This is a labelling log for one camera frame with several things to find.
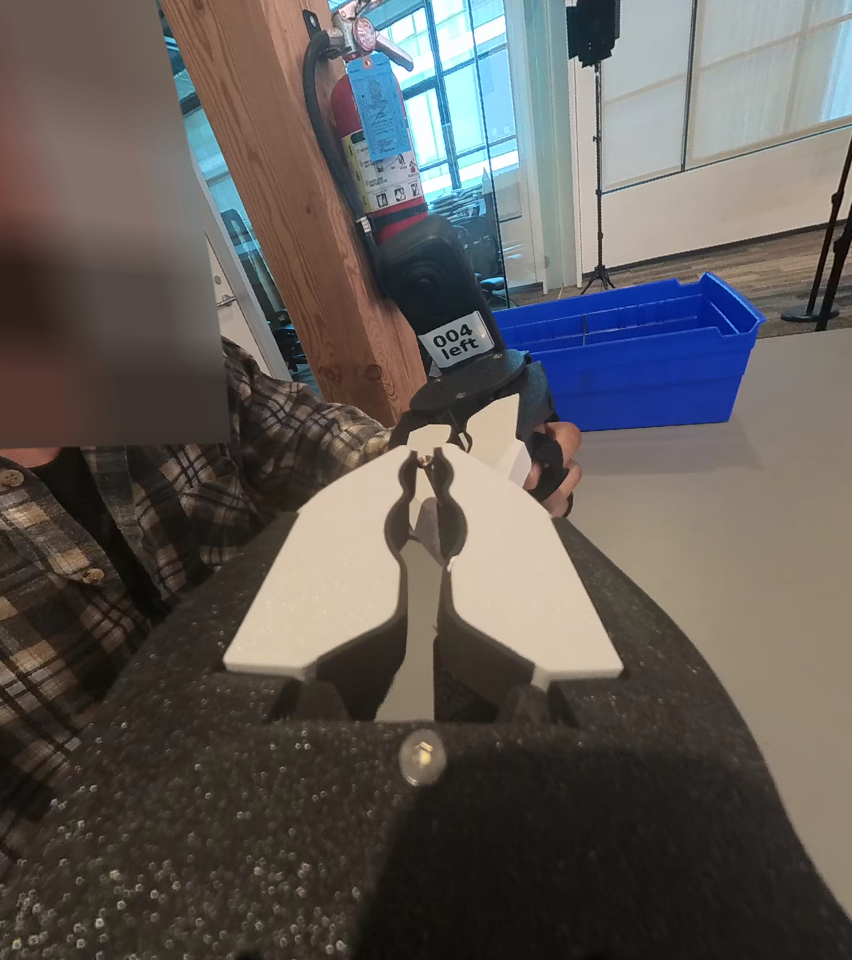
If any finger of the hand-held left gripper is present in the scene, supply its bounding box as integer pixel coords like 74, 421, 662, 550
468, 396, 533, 490
390, 422, 468, 456

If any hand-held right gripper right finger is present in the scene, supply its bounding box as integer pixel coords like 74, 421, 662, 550
429, 447, 626, 721

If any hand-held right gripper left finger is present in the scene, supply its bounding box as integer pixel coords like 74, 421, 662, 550
222, 447, 427, 721

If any person's left forearm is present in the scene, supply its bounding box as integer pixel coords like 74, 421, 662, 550
222, 336, 397, 519

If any person's left hand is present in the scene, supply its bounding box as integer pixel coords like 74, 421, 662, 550
540, 420, 584, 520

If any red fire extinguisher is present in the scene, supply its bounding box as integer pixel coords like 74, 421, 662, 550
304, 0, 430, 245

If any blue plastic bin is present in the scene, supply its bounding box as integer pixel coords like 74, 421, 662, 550
492, 271, 766, 432

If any blue inspection tag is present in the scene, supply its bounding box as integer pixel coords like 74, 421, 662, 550
345, 56, 410, 162

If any black light panel on stand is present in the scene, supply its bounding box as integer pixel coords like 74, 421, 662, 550
564, 0, 622, 295

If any person's torso in plaid shirt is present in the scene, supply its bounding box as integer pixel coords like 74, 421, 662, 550
0, 446, 299, 931

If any black tripod stand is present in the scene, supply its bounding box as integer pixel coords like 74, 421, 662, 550
780, 0, 852, 333

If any wooden post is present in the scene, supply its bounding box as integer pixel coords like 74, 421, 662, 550
158, 0, 434, 429

